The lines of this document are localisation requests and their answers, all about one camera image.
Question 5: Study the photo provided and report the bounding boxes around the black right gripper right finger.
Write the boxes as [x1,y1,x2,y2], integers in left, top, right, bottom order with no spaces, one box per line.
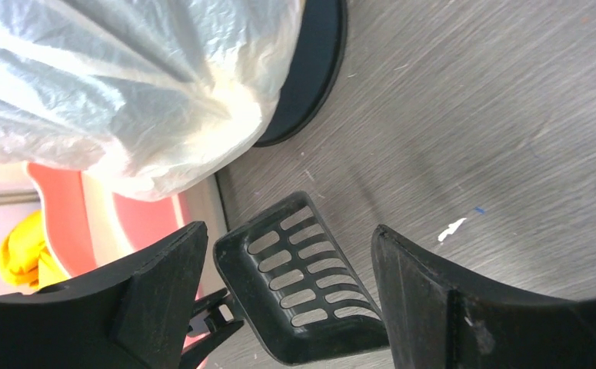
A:
[371,224,596,368]

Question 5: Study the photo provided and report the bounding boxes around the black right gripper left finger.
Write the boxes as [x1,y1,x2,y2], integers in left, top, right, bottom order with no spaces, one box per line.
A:
[0,221,208,368]

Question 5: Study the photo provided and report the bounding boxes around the black litter scoop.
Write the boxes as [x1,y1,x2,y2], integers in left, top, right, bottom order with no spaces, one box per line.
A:
[180,191,389,368]

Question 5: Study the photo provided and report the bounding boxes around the pink litter box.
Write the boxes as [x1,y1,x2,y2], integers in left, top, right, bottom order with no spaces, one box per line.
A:
[25,163,191,278]

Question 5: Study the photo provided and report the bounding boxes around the yellow cloth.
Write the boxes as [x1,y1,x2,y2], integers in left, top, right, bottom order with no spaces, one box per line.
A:
[0,210,68,291]

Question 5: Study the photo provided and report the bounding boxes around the white plastic bin liner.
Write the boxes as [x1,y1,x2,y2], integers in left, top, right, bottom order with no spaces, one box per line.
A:
[0,1,305,201]

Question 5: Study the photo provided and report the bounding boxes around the black trash bin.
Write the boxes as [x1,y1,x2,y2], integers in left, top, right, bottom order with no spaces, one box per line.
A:
[255,0,348,148]

